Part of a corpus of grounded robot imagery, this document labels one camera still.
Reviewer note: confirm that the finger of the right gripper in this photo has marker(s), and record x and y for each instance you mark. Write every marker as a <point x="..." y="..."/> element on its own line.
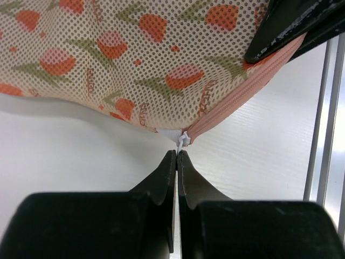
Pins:
<point x="328" y="29"/>
<point x="285" y="21"/>

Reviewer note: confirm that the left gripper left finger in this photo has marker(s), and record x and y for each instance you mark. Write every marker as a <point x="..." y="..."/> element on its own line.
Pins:
<point x="138" y="223"/>

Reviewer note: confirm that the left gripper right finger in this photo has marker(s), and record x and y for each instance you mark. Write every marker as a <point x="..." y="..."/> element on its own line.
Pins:
<point x="216" y="226"/>

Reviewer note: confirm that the floral pink laundry bag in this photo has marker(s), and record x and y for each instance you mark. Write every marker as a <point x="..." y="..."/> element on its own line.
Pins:
<point x="177" y="68"/>

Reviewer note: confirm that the aluminium front rail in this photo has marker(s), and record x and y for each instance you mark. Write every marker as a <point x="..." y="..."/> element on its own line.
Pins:
<point x="325" y="174"/>

